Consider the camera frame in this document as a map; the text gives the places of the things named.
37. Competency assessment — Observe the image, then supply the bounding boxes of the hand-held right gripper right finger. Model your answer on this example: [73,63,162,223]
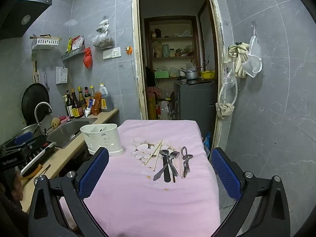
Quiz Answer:
[210,147,290,237]

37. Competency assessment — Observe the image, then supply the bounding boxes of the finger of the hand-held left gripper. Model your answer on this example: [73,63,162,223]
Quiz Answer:
[13,132,34,146]
[23,135,48,151]

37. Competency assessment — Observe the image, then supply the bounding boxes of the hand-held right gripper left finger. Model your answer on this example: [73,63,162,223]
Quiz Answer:
[28,147,110,237]

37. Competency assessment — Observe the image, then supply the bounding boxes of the white plastic utensil holder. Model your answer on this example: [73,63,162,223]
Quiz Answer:
[80,124,124,157]

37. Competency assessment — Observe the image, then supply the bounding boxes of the black-handled metal spoon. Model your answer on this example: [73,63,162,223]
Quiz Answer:
[162,163,172,183]

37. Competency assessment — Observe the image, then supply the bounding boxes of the person's left forearm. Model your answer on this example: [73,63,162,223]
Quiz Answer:
[0,193,29,237]

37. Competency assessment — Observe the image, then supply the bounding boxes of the person's left hand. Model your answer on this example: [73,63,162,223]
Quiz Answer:
[11,169,24,203]

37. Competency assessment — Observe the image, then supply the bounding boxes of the steel basin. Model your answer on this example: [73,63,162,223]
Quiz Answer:
[7,125,41,142]

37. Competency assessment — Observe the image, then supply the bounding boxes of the steel sink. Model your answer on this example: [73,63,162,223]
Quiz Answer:
[46,118,98,149]

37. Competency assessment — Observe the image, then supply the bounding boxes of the blue bag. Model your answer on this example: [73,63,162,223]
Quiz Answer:
[203,132,212,154]

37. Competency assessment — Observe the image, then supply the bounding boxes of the black wok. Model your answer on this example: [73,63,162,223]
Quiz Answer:
[21,83,51,126]

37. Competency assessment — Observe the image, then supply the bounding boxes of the metal faucet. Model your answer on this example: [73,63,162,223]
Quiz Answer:
[34,102,53,129]

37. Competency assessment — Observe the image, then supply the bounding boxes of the metal tongs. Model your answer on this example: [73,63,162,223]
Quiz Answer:
[181,146,194,178]

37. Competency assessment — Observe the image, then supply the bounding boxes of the dark pump bottle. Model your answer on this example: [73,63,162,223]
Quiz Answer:
[63,90,72,117]

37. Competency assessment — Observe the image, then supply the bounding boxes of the pink floral cloth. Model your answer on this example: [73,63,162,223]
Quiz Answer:
[59,119,221,237]

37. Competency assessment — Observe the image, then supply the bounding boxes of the large soy sauce bottle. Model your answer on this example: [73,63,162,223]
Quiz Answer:
[70,89,81,118]

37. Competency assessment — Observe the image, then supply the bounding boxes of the metal fork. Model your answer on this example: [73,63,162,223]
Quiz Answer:
[171,150,180,183]

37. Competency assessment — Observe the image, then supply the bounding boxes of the white and blue packet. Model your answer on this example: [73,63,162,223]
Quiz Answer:
[84,98,96,118]

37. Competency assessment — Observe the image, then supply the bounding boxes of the yellow-capped sauce bottle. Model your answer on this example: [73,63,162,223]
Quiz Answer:
[77,86,87,117]

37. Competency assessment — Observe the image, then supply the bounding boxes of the knotted beige rag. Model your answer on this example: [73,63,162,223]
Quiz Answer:
[216,102,235,120]

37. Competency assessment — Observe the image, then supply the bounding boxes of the orange seasoning packet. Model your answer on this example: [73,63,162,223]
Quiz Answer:
[91,92,102,116]

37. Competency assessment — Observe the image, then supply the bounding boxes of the dark oil jug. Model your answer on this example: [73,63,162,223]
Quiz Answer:
[99,83,114,112]

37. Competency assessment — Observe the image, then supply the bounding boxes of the grey fridge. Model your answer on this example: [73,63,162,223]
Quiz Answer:
[173,79,218,135]

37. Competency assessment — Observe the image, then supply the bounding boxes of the yellow gas cylinder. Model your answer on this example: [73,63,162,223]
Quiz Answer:
[148,92,157,120]

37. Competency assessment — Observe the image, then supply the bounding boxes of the white plastic jug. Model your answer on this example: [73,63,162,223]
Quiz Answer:
[157,101,171,120]

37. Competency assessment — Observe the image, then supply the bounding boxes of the clear hanging plastic bag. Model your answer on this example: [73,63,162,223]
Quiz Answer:
[222,67,238,90]

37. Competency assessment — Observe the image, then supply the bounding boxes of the red plastic bag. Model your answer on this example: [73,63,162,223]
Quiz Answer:
[83,47,93,69]

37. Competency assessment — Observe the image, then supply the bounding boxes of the yellow bowl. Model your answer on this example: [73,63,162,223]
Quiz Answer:
[200,70,215,80]

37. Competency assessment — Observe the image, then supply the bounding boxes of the metal pot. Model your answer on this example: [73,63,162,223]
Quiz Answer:
[180,67,199,80]

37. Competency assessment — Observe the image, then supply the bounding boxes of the red packet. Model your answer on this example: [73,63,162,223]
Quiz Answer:
[72,36,85,49]

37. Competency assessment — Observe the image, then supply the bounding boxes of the white mesh bag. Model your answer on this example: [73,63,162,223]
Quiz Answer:
[241,25,263,79]

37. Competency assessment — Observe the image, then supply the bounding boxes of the clear bag of dried goods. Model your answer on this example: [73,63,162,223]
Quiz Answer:
[90,31,115,49]

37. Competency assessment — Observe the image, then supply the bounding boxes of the black range hood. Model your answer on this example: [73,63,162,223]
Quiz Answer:
[0,0,54,40]

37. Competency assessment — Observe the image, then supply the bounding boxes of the wooden shelf cabinet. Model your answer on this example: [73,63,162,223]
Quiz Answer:
[144,15,201,79]

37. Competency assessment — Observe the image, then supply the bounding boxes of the white wall box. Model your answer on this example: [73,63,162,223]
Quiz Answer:
[56,66,69,85]

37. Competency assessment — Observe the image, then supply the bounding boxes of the grey wall shelf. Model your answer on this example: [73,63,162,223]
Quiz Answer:
[61,46,86,61]

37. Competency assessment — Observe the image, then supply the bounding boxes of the white wall basket rack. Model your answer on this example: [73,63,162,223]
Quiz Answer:
[31,37,61,50]

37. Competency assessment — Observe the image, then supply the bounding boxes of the white door frame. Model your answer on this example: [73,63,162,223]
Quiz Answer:
[131,0,226,151]

